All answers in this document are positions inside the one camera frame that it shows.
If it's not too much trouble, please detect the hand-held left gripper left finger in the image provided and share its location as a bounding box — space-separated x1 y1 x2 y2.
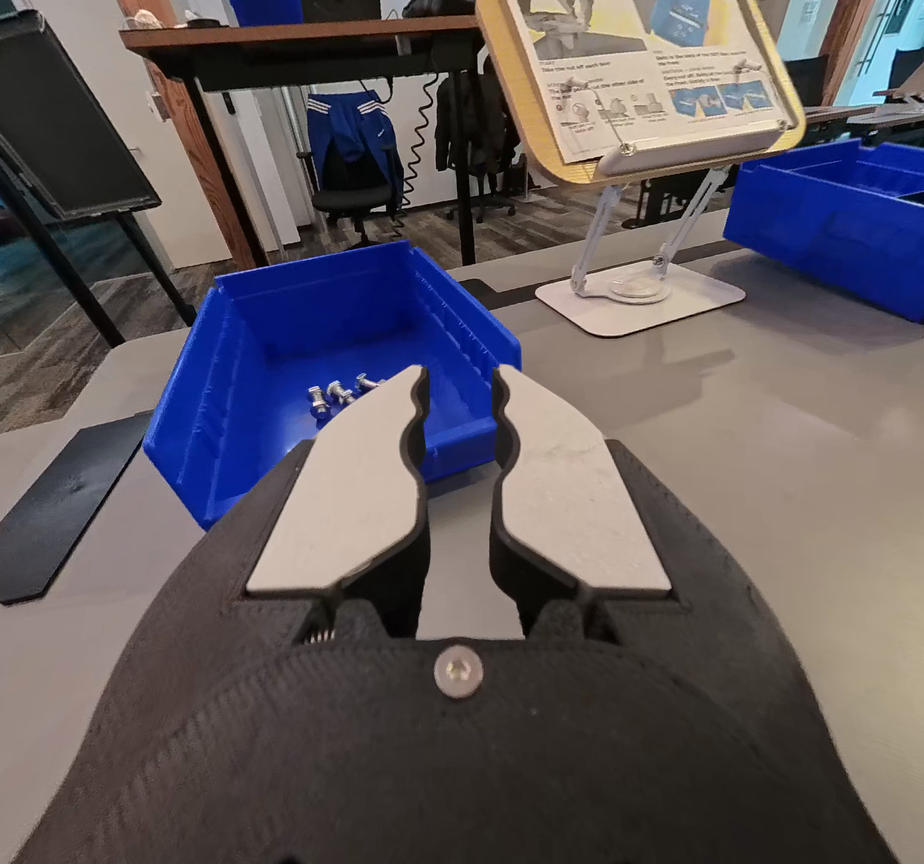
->
245 364 432 639

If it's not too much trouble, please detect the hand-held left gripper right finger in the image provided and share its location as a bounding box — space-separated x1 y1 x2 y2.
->
489 364 674 641

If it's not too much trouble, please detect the long blue plastic bin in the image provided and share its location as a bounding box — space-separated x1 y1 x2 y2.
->
143 239 522 529
723 138 924 323

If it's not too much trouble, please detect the grey desk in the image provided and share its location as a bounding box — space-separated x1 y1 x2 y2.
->
0 218 924 864

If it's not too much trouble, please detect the clear sign stand white base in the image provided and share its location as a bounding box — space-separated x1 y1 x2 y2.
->
536 164 746 338

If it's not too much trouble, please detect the black flat panel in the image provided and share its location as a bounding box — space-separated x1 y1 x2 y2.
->
0 413 154 605

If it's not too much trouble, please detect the black office chair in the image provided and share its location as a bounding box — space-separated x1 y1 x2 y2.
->
299 149 405 247
444 142 518 224

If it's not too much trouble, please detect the blue striped jacket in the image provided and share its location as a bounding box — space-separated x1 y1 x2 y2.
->
307 91 405 204

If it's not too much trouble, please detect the black jacket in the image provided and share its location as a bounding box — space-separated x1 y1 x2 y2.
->
433 70 518 173

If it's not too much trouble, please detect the wood-edged office table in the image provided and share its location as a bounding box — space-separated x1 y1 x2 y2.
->
119 15 486 269

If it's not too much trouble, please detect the printed instruction sign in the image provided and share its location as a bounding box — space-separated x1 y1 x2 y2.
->
480 0 789 178

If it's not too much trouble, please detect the wooden office table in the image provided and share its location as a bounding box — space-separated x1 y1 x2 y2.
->
801 88 924 150

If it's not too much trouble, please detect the blue translucent container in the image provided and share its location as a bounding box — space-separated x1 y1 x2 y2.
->
222 0 304 27

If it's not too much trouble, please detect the black coiled cable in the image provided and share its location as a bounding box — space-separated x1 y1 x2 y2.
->
396 73 443 230

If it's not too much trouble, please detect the wooden support post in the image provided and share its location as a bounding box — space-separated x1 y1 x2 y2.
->
819 0 890 108
90 0 270 271

